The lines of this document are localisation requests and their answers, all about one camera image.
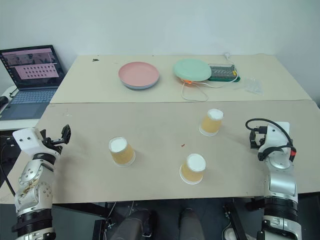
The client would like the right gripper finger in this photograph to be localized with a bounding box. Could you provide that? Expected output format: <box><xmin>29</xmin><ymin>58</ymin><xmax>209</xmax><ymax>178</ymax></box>
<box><xmin>248</xmin><ymin>131</ymin><xmax>256</xmax><ymax>151</ymax></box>

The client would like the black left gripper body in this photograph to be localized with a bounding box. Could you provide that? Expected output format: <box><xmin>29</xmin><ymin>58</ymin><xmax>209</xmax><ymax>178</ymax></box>
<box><xmin>41</xmin><ymin>136</ymin><xmax>69</xmax><ymax>157</ymax></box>

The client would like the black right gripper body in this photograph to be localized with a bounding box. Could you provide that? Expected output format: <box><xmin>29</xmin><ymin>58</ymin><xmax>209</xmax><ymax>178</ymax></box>
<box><xmin>253</xmin><ymin>132</ymin><xmax>267</xmax><ymax>151</ymax></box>

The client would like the yellow paper cup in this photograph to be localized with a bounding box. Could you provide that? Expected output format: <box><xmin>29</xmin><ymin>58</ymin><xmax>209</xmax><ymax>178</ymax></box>
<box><xmin>108</xmin><ymin>136</ymin><xmax>137</xmax><ymax>168</ymax></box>
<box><xmin>198</xmin><ymin>108</ymin><xmax>225</xmax><ymax>137</ymax></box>
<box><xmin>179</xmin><ymin>153</ymin><xmax>207</xmax><ymax>186</ymax></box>

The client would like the grey laptop computer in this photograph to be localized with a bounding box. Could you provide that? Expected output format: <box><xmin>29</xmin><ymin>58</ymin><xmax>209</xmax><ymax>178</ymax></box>
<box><xmin>0</xmin><ymin>44</ymin><xmax>67</xmax><ymax>122</ymax></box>

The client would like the clear plastic bag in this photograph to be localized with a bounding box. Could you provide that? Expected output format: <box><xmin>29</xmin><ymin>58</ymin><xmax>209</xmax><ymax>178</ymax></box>
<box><xmin>233</xmin><ymin>77</ymin><xmax>265</xmax><ymax>96</ymax></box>

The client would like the light blue plastic plate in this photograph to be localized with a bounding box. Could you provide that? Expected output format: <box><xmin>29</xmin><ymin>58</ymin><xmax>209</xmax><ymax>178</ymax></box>
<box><xmin>119</xmin><ymin>74</ymin><xmax>161</xmax><ymax>91</ymax></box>

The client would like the mint green plastic plate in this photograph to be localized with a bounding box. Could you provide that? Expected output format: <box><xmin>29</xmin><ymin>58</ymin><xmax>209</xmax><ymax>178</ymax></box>
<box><xmin>172</xmin><ymin>58</ymin><xmax>212</xmax><ymax>83</ymax></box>

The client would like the white object under table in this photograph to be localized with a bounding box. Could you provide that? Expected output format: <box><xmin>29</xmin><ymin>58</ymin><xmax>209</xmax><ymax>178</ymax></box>
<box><xmin>221</xmin><ymin>219</ymin><xmax>241</xmax><ymax>240</ymax></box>

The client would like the pink plastic plate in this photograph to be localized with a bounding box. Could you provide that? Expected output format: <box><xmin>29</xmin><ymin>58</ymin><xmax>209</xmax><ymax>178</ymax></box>
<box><xmin>118</xmin><ymin>61</ymin><xmax>161</xmax><ymax>87</ymax></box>

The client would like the dark rounded grey shape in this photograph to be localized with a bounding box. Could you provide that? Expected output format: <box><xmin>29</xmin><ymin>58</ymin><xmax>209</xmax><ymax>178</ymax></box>
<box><xmin>116</xmin><ymin>209</ymin><xmax>154</xmax><ymax>240</ymax></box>

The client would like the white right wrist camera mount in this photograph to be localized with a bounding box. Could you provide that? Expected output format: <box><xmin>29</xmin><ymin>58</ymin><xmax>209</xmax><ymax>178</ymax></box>
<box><xmin>258</xmin><ymin>121</ymin><xmax>291</xmax><ymax>161</ymax></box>

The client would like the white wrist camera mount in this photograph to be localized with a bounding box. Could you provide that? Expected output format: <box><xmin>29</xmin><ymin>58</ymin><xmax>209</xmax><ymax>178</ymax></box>
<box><xmin>12</xmin><ymin>127</ymin><xmax>43</xmax><ymax>154</ymax></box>
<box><xmin>258</xmin><ymin>121</ymin><xmax>291</xmax><ymax>161</ymax></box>

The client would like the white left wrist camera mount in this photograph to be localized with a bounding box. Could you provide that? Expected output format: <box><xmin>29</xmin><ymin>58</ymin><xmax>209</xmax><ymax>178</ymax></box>
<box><xmin>12</xmin><ymin>127</ymin><xmax>43</xmax><ymax>154</ymax></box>

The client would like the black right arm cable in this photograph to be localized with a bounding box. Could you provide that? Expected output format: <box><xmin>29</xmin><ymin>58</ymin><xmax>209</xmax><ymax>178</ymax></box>
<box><xmin>245</xmin><ymin>118</ymin><xmax>298</xmax><ymax>164</ymax></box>

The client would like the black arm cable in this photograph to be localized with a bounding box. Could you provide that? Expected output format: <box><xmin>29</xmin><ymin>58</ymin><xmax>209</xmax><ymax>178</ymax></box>
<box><xmin>0</xmin><ymin>136</ymin><xmax>16</xmax><ymax>198</ymax></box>
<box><xmin>245</xmin><ymin>118</ymin><xmax>298</xmax><ymax>164</ymax></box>

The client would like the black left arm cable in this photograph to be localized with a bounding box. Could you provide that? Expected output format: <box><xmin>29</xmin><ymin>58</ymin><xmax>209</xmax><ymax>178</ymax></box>
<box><xmin>0</xmin><ymin>136</ymin><xmax>16</xmax><ymax>198</ymax></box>

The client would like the white cable with plug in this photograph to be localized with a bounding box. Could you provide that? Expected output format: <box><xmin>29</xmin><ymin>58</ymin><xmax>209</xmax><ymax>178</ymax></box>
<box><xmin>180</xmin><ymin>51</ymin><xmax>238</xmax><ymax>102</ymax></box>

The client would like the black table frame bar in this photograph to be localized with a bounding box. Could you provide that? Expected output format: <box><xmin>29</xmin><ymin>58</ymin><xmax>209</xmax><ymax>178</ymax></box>
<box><xmin>221</xmin><ymin>198</ymin><xmax>252</xmax><ymax>240</ymax></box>

